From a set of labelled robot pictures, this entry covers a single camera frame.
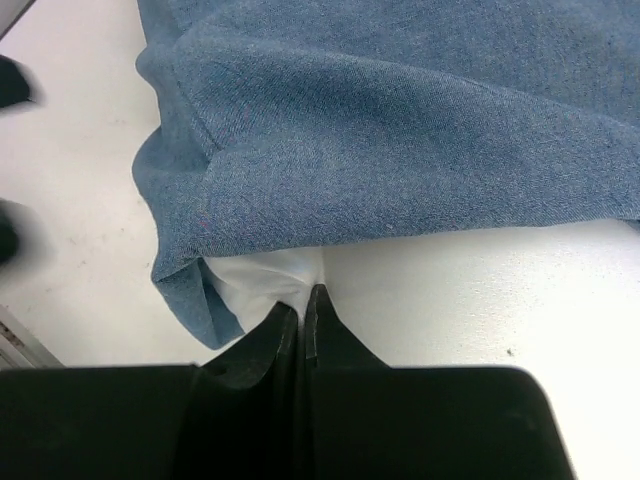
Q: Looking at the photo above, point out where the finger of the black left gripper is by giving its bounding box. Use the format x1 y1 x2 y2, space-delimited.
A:
0 55 36 108
0 200 21 265

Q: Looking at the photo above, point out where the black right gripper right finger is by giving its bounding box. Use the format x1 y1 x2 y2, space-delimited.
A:
298 285 574 479

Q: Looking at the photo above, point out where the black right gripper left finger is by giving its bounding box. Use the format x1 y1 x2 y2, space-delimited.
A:
1 304 298 479

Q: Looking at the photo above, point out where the blue pillowcase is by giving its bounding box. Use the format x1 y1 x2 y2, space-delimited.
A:
132 1 639 349

